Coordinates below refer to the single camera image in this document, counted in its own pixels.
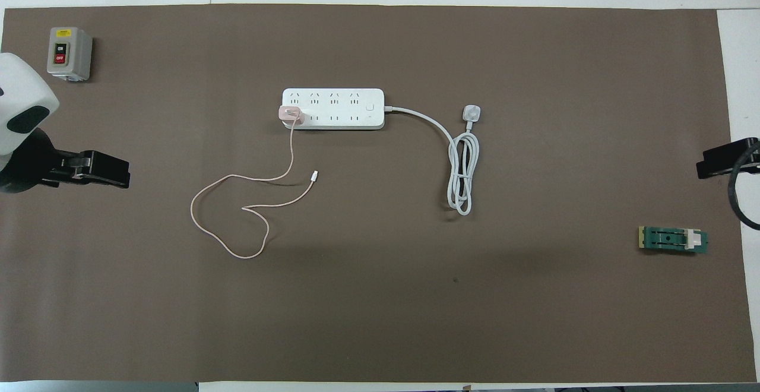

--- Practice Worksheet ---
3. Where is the green circuit board module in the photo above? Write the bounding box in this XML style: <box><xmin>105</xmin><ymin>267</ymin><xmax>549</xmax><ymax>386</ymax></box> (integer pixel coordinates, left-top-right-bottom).
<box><xmin>638</xmin><ymin>226</ymin><xmax>709</xmax><ymax>255</ymax></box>

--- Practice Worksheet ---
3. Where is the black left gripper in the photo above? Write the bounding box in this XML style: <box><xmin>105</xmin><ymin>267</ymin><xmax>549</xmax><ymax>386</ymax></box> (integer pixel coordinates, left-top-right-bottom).
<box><xmin>0</xmin><ymin>128</ymin><xmax>131</xmax><ymax>194</ymax></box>

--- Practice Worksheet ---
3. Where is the white power strip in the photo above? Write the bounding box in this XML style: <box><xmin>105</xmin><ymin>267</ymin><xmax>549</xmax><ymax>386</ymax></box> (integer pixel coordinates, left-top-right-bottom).
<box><xmin>281</xmin><ymin>88</ymin><xmax>386</xmax><ymax>131</ymax></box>

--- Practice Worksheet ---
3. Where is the pink charging cable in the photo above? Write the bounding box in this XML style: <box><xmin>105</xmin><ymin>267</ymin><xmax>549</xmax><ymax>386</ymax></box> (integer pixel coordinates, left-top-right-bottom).
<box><xmin>190</xmin><ymin>120</ymin><xmax>319</xmax><ymax>260</ymax></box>

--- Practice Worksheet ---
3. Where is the white power cord with plug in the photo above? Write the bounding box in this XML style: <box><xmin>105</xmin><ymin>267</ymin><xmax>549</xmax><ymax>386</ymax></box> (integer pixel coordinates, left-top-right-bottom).
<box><xmin>384</xmin><ymin>105</ymin><xmax>483</xmax><ymax>216</ymax></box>

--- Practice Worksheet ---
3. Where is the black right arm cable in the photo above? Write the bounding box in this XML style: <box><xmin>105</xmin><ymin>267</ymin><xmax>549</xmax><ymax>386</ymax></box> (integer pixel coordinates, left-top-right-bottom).
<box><xmin>728</xmin><ymin>140</ymin><xmax>760</xmax><ymax>231</ymax></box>

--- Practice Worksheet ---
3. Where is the grey on-off switch box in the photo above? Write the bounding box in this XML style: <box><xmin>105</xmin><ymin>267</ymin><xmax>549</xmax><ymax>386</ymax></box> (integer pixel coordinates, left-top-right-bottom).
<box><xmin>47</xmin><ymin>27</ymin><xmax>93</xmax><ymax>81</ymax></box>

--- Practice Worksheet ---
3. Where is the brown table mat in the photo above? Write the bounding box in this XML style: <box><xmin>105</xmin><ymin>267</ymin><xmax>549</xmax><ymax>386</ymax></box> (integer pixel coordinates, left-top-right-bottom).
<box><xmin>0</xmin><ymin>4</ymin><xmax>758</xmax><ymax>384</ymax></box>

